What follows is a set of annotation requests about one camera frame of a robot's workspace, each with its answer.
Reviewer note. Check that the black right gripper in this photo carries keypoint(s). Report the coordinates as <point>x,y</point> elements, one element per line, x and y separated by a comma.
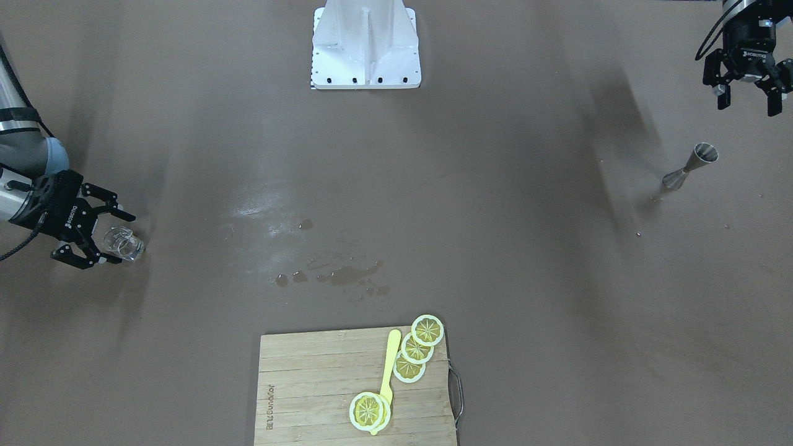
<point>60,213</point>

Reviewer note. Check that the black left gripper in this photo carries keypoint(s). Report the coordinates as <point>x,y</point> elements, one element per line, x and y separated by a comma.
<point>748,51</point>

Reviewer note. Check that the clear glass cup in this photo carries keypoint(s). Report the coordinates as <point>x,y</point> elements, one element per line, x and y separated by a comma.
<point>122,242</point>

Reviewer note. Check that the steel double-ended jigger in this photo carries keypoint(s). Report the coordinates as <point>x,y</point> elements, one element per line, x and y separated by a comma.
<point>702,155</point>

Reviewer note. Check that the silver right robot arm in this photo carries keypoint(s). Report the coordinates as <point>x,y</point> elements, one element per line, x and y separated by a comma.
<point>28,147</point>

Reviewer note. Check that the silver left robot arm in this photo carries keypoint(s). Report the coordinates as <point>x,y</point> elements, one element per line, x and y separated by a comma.
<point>713,42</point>

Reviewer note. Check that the brown table mat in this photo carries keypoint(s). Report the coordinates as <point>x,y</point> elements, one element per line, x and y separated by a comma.
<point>516,194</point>

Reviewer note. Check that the bamboo cutting board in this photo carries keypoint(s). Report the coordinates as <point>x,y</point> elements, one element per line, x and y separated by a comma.
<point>306,382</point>

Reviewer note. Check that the lemon slice on knife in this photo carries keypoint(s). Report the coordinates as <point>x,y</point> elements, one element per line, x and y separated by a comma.
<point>369,412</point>

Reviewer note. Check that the lemon slice middle row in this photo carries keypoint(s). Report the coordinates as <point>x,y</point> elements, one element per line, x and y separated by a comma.
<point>414,352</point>

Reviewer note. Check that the lemon slice row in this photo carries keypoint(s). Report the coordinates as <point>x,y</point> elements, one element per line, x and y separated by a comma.
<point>414,352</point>
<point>408,372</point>
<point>427,330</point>

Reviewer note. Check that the lemon slice lower row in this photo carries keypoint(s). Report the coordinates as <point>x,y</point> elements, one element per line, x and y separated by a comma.
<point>408,372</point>

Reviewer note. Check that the lemon slice upper row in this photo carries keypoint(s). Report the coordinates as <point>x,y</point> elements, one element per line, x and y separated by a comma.
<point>427,330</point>

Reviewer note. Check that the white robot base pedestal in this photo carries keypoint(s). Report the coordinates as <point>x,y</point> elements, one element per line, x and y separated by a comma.
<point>365,45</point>

